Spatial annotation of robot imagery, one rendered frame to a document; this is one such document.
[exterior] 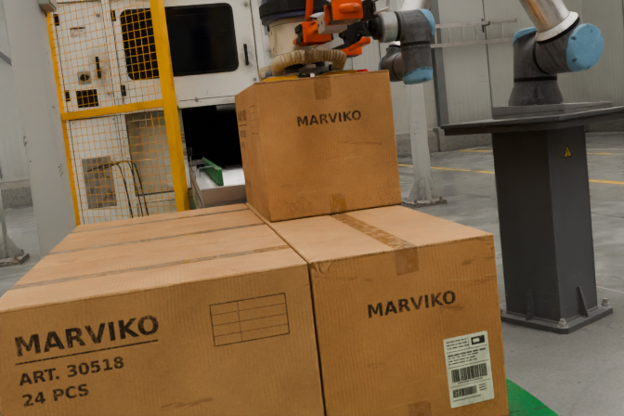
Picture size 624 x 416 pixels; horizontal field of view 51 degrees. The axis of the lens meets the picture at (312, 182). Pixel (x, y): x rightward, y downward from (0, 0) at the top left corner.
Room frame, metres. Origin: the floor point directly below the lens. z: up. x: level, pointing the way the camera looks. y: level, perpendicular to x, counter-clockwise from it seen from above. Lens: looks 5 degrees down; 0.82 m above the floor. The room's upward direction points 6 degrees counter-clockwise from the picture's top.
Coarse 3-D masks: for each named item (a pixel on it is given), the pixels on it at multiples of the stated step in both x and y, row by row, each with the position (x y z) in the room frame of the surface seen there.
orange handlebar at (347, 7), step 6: (342, 6) 1.57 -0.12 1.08; (348, 6) 1.56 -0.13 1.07; (354, 6) 1.56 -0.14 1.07; (360, 6) 1.58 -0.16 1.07; (342, 12) 1.57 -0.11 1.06; (348, 12) 1.57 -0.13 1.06; (324, 18) 1.70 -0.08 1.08; (312, 24) 1.86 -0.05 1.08; (312, 30) 1.85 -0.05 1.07; (294, 42) 2.09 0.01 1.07; (360, 42) 2.29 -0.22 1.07; (366, 42) 2.29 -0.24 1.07; (348, 48) 2.50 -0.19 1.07; (354, 48) 2.44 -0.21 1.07
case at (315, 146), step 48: (240, 96) 2.22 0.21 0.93; (288, 96) 1.87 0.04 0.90; (336, 96) 1.90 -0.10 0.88; (384, 96) 1.93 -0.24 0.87; (240, 144) 2.41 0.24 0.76; (288, 144) 1.87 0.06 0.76; (336, 144) 1.90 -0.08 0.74; (384, 144) 1.93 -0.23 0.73; (288, 192) 1.87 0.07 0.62; (336, 192) 1.90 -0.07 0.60; (384, 192) 1.93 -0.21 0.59
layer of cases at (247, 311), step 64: (64, 256) 1.66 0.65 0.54; (128, 256) 1.56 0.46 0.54; (192, 256) 1.47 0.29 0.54; (256, 256) 1.38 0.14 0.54; (320, 256) 1.31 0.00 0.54; (384, 256) 1.30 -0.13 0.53; (448, 256) 1.33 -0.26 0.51; (0, 320) 1.16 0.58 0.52; (64, 320) 1.18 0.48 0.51; (128, 320) 1.20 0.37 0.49; (192, 320) 1.22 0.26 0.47; (256, 320) 1.25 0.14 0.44; (320, 320) 1.27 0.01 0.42; (384, 320) 1.30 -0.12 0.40; (448, 320) 1.33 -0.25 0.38; (0, 384) 1.15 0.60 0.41; (64, 384) 1.17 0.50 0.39; (128, 384) 1.20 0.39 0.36; (192, 384) 1.22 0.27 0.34; (256, 384) 1.24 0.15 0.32; (320, 384) 1.27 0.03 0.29; (384, 384) 1.30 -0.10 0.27; (448, 384) 1.32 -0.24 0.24
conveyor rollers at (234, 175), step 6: (234, 168) 4.69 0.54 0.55; (240, 168) 4.61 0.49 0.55; (204, 174) 4.39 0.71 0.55; (228, 174) 4.15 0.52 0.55; (234, 174) 4.07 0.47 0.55; (240, 174) 3.99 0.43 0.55; (210, 180) 3.77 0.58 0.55; (228, 180) 3.61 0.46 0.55; (234, 180) 3.53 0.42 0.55; (240, 180) 3.53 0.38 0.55; (216, 186) 3.33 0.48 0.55; (222, 186) 3.25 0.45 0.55
